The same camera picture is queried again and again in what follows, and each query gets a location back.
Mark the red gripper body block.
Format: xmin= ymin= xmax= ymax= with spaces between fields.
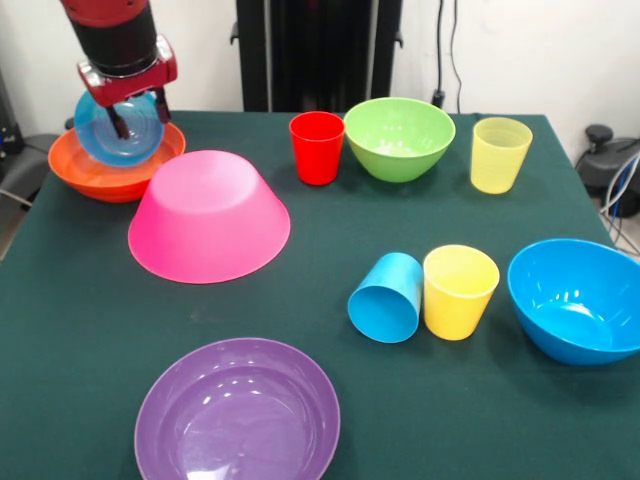
xmin=79 ymin=53 xmax=179 ymax=108

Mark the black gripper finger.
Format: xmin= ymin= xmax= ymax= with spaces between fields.
xmin=153 ymin=87 xmax=171 ymax=124
xmin=105 ymin=103 xmax=130 ymax=140

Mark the small dark blue bowl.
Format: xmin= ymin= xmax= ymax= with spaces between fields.
xmin=74 ymin=92 xmax=166 ymax=168

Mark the orange plastic bowl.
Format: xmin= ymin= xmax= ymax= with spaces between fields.
xmin=47 ymin=119 xmax=187 ymax=204

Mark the pink plastic bowl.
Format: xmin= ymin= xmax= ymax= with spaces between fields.
xmin=127 ymin=149 xmax=292 ymax=285

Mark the blue plastic cup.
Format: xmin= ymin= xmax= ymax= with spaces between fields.
xmin=347 ymin=252 xmax=424 ymax=345

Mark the black floor device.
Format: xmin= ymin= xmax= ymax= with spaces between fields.
xmin=0 ymin=67 xmax=81 ymax=206
xmin=574 ymin=124 xmax=640 ymax=219

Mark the red plastic cup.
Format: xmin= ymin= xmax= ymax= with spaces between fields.
xmin=288 ymin=110 xmax=347 ymax=187

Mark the dark green table cloth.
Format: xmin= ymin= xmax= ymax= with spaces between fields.
xmin=0 ymin=110 xmax=640 ymax=480

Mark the green plastic bowl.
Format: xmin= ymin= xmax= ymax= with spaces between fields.
xmin=343 ymin=96 xmax=457 ymax=184

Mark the purple plastic bowl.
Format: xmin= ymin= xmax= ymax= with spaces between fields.
xmin=133 ymin=337 xmax=342 ymax=480

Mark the translucent yellow-green plastic cup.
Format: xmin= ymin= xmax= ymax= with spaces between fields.
xmin=469 ymin=116 xmax=534 ymax=195

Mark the yellow plastic cup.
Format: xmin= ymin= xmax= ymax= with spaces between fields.
xmin=422 ymin=243 xmax=501 ymax=342

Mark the large light blue bowl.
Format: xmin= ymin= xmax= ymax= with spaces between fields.
xmin=506 ymin=237 xmax=640 ymax=367

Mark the thick black wall cable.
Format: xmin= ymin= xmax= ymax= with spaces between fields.
xmin=430 ymin=0 xmax=447 ymax=108

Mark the bundle of blue white cables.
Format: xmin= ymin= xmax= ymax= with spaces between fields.
xmin=598 ymin=149 xmax=640 ymax=254

